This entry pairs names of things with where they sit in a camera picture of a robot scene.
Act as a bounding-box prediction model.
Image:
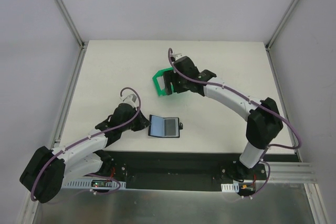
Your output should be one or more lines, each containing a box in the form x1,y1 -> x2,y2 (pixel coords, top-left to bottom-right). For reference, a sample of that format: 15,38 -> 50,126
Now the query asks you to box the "purple cable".
30,87 -> 143,202
167,47 -> 302,203

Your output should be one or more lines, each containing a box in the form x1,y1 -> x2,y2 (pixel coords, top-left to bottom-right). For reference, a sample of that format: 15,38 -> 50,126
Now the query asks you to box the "aluminium frame rail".
269,162 -> 317,184

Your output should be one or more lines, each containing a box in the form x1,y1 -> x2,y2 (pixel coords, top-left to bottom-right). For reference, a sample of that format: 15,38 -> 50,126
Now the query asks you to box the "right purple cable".
167,47 -> 302,203

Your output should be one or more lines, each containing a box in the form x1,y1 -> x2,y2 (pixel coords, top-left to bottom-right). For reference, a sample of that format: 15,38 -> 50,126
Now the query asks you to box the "left white cable duct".
62,178 -> 126,190

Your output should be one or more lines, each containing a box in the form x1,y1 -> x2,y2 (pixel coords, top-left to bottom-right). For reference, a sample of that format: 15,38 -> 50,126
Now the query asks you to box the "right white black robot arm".
164,54 -> 283,179

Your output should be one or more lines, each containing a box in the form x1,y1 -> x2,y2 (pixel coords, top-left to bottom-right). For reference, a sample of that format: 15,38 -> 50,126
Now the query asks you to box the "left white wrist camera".
122,94 -> 138,107

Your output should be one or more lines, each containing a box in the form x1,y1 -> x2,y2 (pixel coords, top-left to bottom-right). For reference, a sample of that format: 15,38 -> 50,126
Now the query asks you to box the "white cable duct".
221,183 -> 239,193
62,178 -> 126,190

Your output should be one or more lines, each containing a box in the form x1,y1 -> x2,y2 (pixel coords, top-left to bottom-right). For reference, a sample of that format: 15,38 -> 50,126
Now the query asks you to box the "right white cable duct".
221,183 -> 239,193

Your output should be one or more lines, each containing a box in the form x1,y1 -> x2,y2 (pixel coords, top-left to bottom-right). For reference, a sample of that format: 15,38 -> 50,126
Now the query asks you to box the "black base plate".
97,151 -> 267,191

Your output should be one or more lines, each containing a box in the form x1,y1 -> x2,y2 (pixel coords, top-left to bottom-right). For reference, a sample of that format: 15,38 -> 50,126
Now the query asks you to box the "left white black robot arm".
19,103 -> 151,204

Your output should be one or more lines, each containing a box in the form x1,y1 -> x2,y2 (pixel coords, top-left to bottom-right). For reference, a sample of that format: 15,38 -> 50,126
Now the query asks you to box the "green plastic bin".
152,68 -> 173,97

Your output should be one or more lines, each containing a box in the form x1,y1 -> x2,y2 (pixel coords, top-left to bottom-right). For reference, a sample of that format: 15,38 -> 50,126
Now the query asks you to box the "black leather card holder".
148,114 -> 184,138

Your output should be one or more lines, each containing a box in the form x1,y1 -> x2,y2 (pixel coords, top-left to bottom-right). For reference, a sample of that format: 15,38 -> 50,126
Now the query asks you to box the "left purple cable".
30,87 -> 143,202

